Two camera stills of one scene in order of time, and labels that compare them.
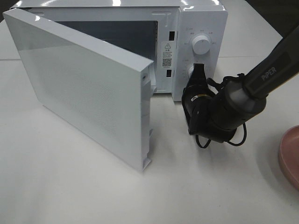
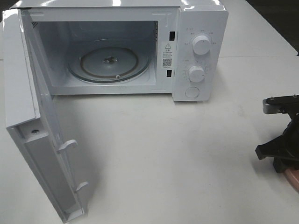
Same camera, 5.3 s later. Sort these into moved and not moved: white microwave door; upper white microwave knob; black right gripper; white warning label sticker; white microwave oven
Moved: black right gripper; white microwave door
Not moved: white warning label sticker; upper white microwave knob; white microwave oven
